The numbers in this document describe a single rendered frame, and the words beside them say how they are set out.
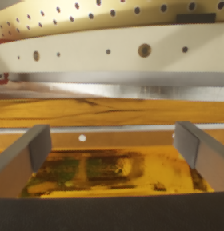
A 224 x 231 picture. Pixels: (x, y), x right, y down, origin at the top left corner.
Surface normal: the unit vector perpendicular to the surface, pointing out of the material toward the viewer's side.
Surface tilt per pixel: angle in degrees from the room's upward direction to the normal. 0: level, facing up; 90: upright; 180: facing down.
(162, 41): 90
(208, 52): 90
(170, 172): 132
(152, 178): 123
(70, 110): 90
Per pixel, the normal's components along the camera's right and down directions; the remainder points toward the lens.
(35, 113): 0.03, 0.29
